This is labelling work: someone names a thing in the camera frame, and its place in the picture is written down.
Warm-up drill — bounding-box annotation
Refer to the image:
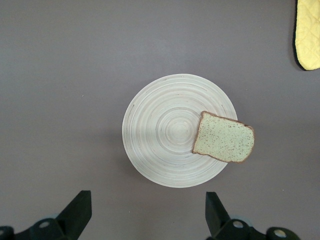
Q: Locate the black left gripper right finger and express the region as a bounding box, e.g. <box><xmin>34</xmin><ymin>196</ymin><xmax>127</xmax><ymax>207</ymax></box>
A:
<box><xmin>205</xmin><ymin>191</ymin><xmax>301</xmax><ymax>240</ymax></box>

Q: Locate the yellow quilted oven mitt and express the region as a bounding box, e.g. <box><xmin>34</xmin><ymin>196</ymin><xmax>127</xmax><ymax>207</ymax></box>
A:
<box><xmin>292</xmin><ymin>0</ymin><xmax>320</xmax><ymax>71</ymax></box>

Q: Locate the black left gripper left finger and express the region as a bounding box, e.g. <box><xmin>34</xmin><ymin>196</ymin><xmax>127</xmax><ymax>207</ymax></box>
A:
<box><xmin>0</xmin><ymin>190</ymin><xmax>92</xmax><ymax>240</ymax></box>

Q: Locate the slice of toast bread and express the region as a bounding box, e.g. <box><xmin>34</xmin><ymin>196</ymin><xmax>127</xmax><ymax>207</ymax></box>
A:
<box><xmin>192</xmin><ymin>110</ymin><xmax>256</xmax><ymax>165</ymax></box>

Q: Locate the round pale wooden plate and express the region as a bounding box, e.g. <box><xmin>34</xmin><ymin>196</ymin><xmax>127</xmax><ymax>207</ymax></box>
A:
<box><xmin>121</xmin><ymin>73</ymin><xmax>239</xmax><ymax>187</ymax></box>

